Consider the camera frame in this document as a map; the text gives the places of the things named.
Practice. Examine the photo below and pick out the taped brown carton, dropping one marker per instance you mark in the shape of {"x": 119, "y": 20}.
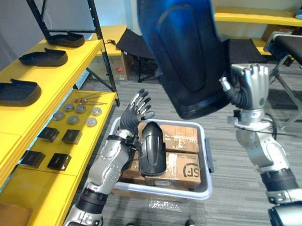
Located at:
{"x": 179, "y": 138}

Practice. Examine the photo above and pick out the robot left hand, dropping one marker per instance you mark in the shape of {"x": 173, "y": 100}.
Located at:
{"x": 131, "y": 116}

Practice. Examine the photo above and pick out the cardboard box with red label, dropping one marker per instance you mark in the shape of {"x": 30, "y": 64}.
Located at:
{"x": 118, "y": 64}

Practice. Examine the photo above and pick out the plain brown carton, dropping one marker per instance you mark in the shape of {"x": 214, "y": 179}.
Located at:
{"x": 133, "y": 171}

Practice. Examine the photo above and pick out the small black square box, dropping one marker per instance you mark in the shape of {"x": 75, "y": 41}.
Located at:
{"x": 71, "y": 136}
{"x": 59, "y": 161}
{"x": 48, "y": 134}
{"x": 32, "y": 158}

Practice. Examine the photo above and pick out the black rack upright post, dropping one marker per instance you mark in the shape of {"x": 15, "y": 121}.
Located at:
{"x": 102, "y": 45}
{"x": 37, "y": 17}

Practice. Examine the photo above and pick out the brown cardboard sheet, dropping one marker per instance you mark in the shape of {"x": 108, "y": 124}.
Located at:
{"x": 10, "y": 221}

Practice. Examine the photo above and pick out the black rack diagonal brace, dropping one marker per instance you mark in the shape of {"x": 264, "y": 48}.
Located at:
{"x": 102, "y": 80}

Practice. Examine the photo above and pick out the round silver metal disc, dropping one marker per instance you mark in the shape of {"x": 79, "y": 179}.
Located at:
{"x": 81, "y": 109}
{"x": 73, "y": 119}
{"x": 58, "y": 115}
{"x": 91, "y": 121}
{"x": 96, "y": 111}
{"x": 69, "y": 107}

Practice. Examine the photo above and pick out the brown carton with black logo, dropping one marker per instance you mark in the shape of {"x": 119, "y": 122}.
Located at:
{"x": 181, "y": 171}

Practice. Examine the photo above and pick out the yellow storage shelf rack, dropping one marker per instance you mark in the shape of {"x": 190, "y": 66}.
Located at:
{"x": 51, "y": 79}

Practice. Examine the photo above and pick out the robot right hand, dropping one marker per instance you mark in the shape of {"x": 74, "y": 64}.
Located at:
{"x": 255, "y": 88}

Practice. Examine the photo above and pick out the black folding cot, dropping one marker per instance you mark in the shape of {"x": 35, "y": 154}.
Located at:
{"x": 130, "y": 43}

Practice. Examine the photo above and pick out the grey plastic storage bin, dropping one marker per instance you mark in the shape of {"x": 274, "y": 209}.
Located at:
{"x": 169, "y": 193}

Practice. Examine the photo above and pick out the yellow wall shelf rack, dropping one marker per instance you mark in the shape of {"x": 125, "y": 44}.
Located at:
{"x": 249, "y": 16}

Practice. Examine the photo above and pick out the brown cardboard box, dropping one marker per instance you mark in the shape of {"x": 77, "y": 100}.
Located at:
{"x": 275, "y": 32}

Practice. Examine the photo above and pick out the grey folding table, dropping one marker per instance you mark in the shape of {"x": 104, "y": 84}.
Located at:
{"x": 296, "y": 49}

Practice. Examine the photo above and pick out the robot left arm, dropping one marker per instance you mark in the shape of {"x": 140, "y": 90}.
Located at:
{"x": 110, "y": 164}

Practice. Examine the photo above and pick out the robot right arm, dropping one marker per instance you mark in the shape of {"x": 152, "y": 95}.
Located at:
{"x": 268, "y": 150}

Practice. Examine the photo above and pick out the black plastic housing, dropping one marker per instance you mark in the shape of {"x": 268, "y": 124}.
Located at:
{"x": 152, "y": 148}
{"x": 43, "y": 58}
{"x": 14, "y": 94}
{"x": 183, "y": 54}
{"x": 65, "y": 41}

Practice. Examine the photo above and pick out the metal pin with copper head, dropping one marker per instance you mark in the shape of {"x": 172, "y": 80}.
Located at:
{"x": 75, "y": 99}
{"x": 84, "y": 101}
{"x": 79, "y": 102}

